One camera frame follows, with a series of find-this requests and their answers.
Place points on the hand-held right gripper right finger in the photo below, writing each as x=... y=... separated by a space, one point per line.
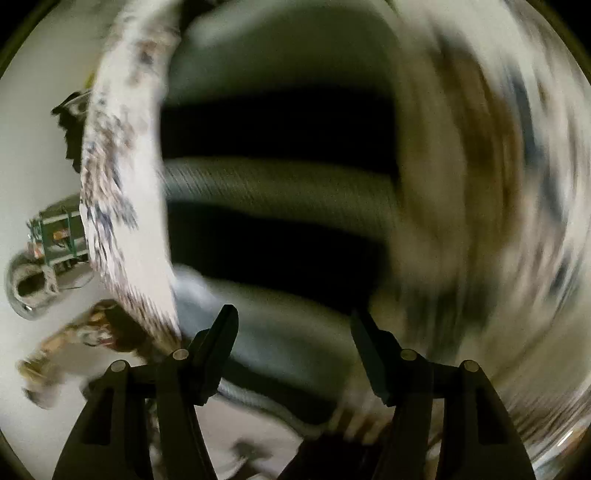
x=369 y=355

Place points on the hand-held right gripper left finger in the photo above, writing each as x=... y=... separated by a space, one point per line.
x=221 y=341

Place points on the striped knit sweater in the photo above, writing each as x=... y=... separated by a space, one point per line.
x=277 y=194

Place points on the green storage rack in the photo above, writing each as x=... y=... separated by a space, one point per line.
x=60 y=230

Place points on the floral bed blanket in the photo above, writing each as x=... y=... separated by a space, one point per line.
x=485 y=184

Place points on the black crumpled cloth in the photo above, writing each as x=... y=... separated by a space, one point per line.
x=71 y=134

